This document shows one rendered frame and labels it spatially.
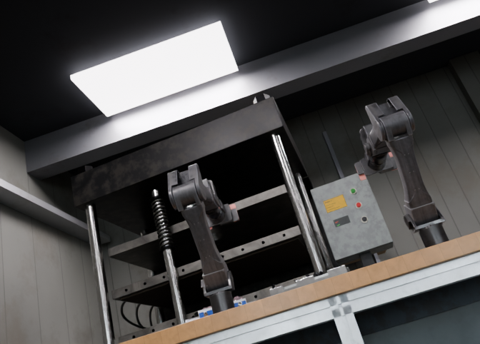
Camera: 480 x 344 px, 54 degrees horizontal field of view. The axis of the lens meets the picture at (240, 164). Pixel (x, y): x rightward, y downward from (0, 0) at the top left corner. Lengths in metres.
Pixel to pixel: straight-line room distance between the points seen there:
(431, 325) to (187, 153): 1.63
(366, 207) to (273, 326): 1.46
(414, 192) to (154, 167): 1.71
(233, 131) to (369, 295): 1.65
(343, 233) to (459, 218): 2.56
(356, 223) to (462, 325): 1.08
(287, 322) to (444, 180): 4.00
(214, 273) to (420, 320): 0.62
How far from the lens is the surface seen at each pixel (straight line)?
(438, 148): 5.15
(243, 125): 2.63
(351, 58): 4.10
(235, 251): 2.53
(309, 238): 2.38
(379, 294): 1.16
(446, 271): 1.19
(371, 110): 1.37
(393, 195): 4.91
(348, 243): 2.49
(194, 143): 2.68
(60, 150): 4.44
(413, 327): 1.55
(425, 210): 1.38
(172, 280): 2.58
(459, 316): 1.56
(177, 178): 1.41
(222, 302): 1.34
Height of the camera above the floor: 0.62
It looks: 25 degrees up
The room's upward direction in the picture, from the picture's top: 17 degrees counter-clockwise
